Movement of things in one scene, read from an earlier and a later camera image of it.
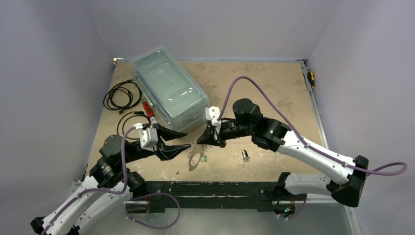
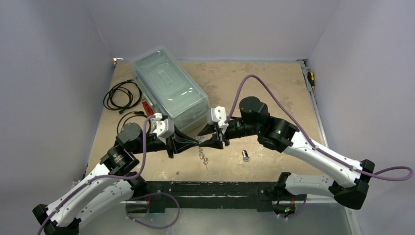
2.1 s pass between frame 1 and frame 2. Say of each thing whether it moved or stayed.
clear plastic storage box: stayed
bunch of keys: moved
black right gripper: stayed
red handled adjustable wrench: stayed
